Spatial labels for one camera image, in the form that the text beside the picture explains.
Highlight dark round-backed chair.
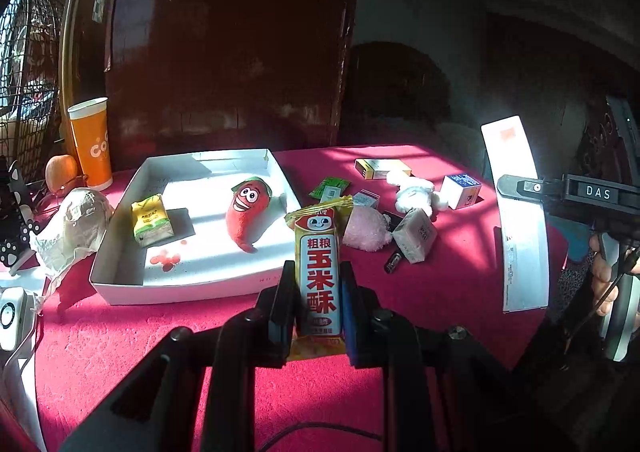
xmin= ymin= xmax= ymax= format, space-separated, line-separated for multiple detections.
xmin=342 ymin=42 xmax=453 ymax=135

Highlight green packet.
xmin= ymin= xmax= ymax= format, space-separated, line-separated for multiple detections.
xmin=308 ymin=176 xmax=351 ymax=201

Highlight red and yellow snack packet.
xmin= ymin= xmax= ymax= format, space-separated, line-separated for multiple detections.
xmin=285 ymin=195 xmax=354 ymax=360

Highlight dark red wooden cabinet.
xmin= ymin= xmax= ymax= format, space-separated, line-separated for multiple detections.
xmin=102 ymin=0 xmax=376 ymax=158

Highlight person's right hand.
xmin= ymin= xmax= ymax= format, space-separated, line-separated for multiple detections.
xmin=589 ymin=235 xmax=640 ymax=315

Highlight white electronic device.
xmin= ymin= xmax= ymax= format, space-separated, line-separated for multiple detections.
xmin=0 ymin=287 xmax=41 ymax=353

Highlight apple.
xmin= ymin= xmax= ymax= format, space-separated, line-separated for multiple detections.
xmin=45 ymin=155 xmax=80 ymax=194

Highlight black cable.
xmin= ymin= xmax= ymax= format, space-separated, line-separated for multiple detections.
xmin=260 ymin=423 xmax=381 ymax=452

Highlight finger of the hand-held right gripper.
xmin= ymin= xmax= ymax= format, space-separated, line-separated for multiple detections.
xmin=497 ymin=174 xmax=566 ymax=199

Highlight small red and white box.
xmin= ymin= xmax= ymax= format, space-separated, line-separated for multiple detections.
xmin=352 ymin=189 xmax=381 ymax=209

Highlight red tablecloth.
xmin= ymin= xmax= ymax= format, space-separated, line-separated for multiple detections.
xmin=30 ymin=145 xmax=571 ymax=452

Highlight white plush toy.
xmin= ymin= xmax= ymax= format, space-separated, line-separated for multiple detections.
xmin=386 ymin=170 xmax=451 ymax=220

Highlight red smiling plush toy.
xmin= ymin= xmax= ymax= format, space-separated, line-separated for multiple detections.
xmin=226 ymin=176 xmax=288 ymax=253

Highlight curved wooden frame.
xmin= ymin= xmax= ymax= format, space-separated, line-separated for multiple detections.
xmin=58 ymin=0 xmax=131 ymax=143

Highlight black pen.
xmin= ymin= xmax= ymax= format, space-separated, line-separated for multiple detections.
xmin=382 ymin=211 xmax=405 ymax=275

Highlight blue and white small box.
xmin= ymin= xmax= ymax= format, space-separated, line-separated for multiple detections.
xmin=441 ymin=173 xmax=482 ymax=210

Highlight eyeglasses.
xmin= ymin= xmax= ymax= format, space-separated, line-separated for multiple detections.
xmin=34 ymin=174 xmax=90 ymax=213

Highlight black and white cat stand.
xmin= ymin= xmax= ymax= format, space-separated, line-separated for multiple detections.
xmin=0 ymin=159 xmax=43 ymax=275

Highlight pink plush toy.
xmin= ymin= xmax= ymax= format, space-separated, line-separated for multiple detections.
xmin=342 ymin=206 xmax=392 ymax=251

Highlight crumpled white paper bag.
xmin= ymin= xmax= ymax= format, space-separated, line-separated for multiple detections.
xmin=29 ymin=187 xmax=114 ymax=283

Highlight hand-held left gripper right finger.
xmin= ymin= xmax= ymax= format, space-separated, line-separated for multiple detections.
xmin=340 ymin=261 xmax=566 ymax=452

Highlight orange paper cup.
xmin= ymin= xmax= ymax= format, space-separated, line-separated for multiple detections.
xmin=67 ymin=97 xmax=113 ymax=191

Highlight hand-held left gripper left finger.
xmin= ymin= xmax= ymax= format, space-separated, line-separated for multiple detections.
xmin=65 ymin=259 xmax=301 ymax=452

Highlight yellow tissue packet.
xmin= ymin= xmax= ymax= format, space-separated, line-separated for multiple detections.
xmin=131 ymin=193 xmax=175 ymax=248

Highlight wire mesh basket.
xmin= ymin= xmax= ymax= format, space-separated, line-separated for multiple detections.
xmin=0 ymin=0 xmax=66 ymax=183

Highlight long white sealant box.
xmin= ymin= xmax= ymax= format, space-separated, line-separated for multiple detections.
xmin=481 ymin=115 xmax=551 ymax=315

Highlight small yellow box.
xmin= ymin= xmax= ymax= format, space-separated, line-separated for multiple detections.
xmin=355 ymin=158 xmax=412 ymax=180

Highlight white cardboard tray box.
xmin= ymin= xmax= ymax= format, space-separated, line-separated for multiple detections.
xmin=89 ymin=148 xmax=301 ymax=306

